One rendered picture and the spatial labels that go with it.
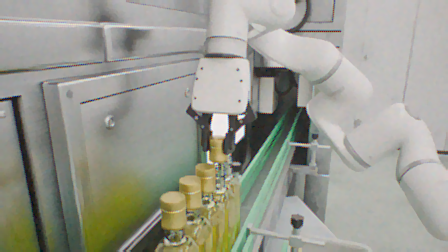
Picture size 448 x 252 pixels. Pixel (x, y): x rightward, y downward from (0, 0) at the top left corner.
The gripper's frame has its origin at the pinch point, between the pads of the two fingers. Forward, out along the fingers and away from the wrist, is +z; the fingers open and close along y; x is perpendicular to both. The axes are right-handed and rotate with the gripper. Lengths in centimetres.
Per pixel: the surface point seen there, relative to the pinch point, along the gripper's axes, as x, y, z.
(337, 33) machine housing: 84, 19, -43
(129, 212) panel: -7.6, -12.9, 13.6
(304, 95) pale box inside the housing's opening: 101, 6, -18
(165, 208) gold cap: -17.6, -0.6, 8.2
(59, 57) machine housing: -24.7, -13.0, -10.3
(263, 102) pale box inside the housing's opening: 104, -14, -14
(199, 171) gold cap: -6.6, -0.5, 4.7
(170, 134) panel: 6.1, -13.1, 0.1
